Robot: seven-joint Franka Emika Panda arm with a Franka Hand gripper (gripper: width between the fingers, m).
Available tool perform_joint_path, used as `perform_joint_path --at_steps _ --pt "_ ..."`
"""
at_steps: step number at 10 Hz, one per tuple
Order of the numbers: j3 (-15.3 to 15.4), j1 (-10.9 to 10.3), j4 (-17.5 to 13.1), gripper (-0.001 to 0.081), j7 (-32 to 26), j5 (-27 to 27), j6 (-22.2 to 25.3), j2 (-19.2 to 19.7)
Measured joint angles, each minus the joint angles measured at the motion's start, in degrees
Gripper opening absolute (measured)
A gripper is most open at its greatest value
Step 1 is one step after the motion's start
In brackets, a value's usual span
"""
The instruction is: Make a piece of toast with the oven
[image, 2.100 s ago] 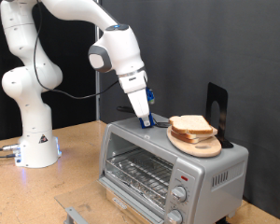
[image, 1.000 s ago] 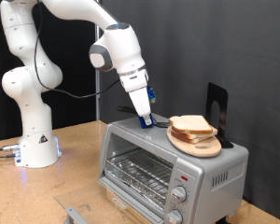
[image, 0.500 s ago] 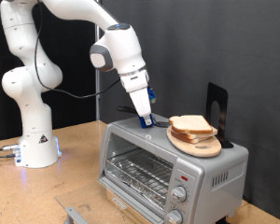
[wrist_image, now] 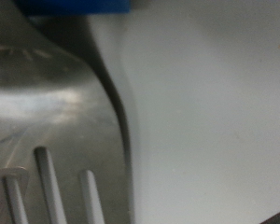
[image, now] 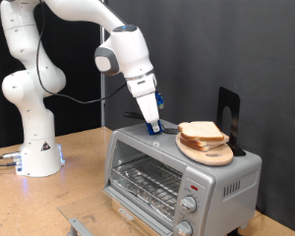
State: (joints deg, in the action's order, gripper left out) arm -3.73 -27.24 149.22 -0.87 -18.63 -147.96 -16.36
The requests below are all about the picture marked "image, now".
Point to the red oven indicator light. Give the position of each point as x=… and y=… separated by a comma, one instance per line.
x=194, y=188

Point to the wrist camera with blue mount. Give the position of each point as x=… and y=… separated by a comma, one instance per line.
x=159, y=100

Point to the silver oven knob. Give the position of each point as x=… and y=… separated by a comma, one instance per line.
x=188, y=204
x=184, y=228

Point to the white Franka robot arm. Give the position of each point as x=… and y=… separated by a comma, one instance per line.
x=29, y=88

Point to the oval wooden cutting board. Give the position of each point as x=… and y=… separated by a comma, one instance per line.
x=206, y=157

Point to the silver toaster oven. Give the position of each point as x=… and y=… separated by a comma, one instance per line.
x=213, y=183

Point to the black spatula with blue block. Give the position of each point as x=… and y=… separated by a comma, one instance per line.
x=149, y=128

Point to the vertical metal pole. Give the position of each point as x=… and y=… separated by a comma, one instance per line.
x=102, y=111

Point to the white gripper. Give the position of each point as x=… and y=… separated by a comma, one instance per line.
x=147, y=98

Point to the black metal bookend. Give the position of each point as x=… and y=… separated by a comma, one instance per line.
x=234, y=108

